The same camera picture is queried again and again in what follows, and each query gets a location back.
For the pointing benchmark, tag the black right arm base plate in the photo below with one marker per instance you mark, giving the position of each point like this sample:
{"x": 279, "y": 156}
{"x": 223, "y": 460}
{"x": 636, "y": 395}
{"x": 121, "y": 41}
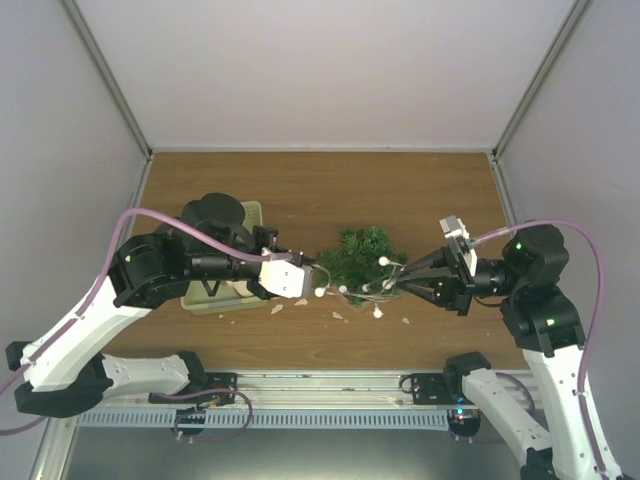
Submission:
{"x": 430, "y": 389}

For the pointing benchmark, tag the small green christmas tree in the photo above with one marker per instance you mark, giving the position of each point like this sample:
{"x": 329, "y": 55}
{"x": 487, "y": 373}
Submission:
{"x": 358, "y": 268}

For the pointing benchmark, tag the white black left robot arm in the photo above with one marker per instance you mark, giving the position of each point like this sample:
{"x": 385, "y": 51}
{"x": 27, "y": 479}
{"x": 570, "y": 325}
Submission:
{"x": 65, "y": 372}

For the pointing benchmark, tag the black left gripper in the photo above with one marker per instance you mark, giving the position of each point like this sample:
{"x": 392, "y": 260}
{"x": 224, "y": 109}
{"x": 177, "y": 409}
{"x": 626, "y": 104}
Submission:
{"x": 272, "y": 235}

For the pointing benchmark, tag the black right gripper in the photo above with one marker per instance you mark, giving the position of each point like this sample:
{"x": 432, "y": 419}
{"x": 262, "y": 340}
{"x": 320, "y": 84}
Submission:
{"x": 456, "y": 284}

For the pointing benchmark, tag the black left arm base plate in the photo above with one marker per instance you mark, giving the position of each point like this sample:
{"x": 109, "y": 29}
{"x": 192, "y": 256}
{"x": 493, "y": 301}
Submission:
{"x": 214, "y": 380}

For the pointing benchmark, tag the grey slotted cable duct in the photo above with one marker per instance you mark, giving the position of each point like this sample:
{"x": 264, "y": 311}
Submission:
{"x": 270, "y": 419}

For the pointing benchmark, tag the aluminium front mounting rail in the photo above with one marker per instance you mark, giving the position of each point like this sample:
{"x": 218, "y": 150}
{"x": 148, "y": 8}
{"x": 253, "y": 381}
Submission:
{"x": 335, "y": 390}

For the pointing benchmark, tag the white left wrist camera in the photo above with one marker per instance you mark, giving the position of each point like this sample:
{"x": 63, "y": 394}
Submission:
{"x": 284, "y": 279}

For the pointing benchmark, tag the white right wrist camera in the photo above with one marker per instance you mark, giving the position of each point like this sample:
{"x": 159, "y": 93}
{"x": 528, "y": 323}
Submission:
{"x": 459, "y": 241}

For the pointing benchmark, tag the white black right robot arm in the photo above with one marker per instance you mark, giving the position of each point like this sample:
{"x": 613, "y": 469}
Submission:
{"x": 521, "y": 265}

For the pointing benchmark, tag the light green perforated plastic basket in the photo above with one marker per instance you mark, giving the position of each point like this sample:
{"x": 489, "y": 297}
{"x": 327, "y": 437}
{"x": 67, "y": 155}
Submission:
{"x": 198, "y": 302}

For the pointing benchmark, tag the beige snowman ornament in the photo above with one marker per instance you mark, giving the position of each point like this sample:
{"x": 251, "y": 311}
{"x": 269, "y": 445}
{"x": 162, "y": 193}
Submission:
{"x": 242, "y": 289}

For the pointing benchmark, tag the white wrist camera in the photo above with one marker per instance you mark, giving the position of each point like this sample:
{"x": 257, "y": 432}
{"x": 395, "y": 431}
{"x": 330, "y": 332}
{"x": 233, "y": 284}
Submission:
{"x": 459, "y": 241}
{"x": 284, "y": 279}

